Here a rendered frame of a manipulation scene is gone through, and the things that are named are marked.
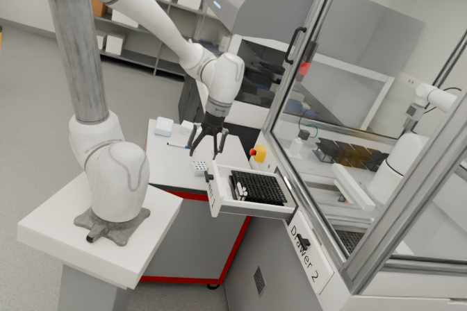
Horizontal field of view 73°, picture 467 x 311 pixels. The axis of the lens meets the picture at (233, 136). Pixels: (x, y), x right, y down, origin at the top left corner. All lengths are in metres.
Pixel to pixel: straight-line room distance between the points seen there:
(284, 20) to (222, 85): 1.01
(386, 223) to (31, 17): 5.45
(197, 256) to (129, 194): 0.91
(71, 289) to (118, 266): 0.32
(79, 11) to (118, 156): 0.39
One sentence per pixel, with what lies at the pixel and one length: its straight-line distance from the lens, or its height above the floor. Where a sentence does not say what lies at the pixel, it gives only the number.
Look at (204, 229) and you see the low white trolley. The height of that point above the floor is 0.50.
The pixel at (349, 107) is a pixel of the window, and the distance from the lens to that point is 1.21.
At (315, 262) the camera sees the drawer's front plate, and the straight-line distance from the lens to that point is 1.21.
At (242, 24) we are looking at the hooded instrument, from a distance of 1.93.
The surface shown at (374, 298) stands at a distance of 1.18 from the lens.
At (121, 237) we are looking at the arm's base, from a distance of 1.08.
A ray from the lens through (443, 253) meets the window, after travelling 1.20.
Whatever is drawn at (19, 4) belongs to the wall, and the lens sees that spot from 5.81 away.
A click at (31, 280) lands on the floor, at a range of 2.06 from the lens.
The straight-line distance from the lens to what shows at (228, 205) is 1.27.
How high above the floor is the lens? 1.63
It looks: 25 degrees down
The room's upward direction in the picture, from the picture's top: 20 degrees clockwise
